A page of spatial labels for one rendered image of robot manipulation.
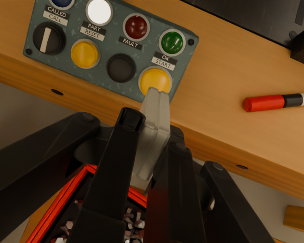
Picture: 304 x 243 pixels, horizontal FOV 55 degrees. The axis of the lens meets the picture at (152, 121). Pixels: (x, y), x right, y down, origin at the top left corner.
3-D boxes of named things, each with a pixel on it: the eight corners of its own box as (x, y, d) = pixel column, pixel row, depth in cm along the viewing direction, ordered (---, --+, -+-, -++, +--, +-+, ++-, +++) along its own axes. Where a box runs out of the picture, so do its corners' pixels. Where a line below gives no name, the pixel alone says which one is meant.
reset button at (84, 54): (94, 70, 28) (91, 73, 27) (70, 60, 28) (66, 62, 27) (102, 46, 27) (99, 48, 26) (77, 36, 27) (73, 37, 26)
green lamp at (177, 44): (177, 59, 27) (182, 53, 26) (156, 49, 27) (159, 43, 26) (184, 42, 28) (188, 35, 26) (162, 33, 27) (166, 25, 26)
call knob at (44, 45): (59, 57, 28) (55, 59, 26) (33, 46, 27) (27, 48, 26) (67, 31, 27) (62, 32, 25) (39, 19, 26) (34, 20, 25)
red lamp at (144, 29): (143, 44, 27) (145, 37, 25) (120, 34, 27) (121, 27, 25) (149, 27, 27) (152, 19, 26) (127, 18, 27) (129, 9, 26)
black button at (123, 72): (128, 84, 28) (127, 87, 27) (104, 74, 28) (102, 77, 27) (137, 61, 27) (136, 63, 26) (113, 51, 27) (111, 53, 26)
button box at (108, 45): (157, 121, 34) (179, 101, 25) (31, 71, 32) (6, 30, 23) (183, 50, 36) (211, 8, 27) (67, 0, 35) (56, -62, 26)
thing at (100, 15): (106, 29, 26) (107, 20, 25) (84, 19, 26) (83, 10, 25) (114, 12, 27) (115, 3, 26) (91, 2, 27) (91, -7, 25)
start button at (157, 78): (163, 101, 29) (163, 105, 28) (135, 89, 28) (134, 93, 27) (175, 74, 28) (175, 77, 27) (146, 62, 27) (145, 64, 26)
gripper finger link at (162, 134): (157, 128, 14) (171, 134, 14) (159, 89, 20) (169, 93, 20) (134, 178, 15) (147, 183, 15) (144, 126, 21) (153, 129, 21)
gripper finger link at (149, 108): (134, 178, 15) (120, 173, 15) (143, 126, 21) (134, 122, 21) (157, 128, 14) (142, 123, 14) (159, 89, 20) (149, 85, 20)
